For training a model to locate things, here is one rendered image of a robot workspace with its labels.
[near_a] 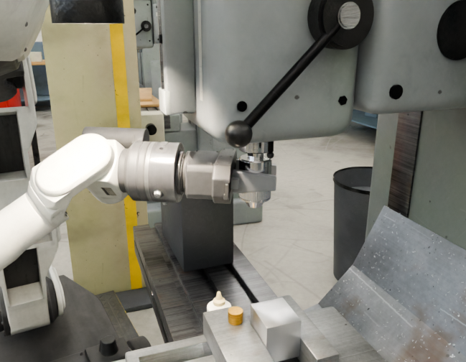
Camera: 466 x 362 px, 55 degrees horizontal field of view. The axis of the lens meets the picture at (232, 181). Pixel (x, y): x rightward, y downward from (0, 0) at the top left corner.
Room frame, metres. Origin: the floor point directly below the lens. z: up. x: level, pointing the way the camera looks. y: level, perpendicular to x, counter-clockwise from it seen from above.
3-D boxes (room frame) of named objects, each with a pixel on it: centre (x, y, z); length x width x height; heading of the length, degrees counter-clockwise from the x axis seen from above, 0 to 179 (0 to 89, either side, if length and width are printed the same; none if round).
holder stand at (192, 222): (1.01, 0.09, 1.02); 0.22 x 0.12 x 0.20; 21
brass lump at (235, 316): (0.56, 0.00, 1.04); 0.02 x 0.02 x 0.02
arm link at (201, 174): (0.62, 0.06, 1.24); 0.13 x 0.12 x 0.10; 175
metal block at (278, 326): (0.54, -0.06, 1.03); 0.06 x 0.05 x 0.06; 19
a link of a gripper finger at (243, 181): (0.59, -0.03, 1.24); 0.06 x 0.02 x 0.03; 85
